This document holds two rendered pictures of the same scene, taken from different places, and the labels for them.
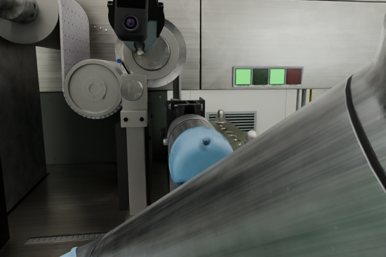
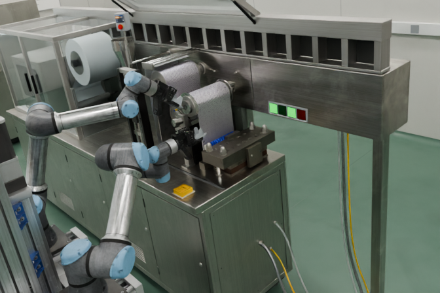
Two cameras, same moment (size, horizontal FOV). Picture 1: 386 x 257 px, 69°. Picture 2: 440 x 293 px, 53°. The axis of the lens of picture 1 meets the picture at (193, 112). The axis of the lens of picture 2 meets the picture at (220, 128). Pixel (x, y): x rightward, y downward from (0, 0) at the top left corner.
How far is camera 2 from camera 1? 205 cm
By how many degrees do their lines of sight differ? 56
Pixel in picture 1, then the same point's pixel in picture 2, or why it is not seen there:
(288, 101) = not seen: outside the picture
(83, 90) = (173, 115)
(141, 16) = (156, 110)
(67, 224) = (171, 160)
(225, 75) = (265, 104)
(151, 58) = (186, 109)
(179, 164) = not seen: hidden behind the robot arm
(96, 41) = (211, 76)
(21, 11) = not seen: hidden behind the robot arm
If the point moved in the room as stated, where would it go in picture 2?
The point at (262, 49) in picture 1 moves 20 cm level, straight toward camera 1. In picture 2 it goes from (283, 93) to (247, 102)
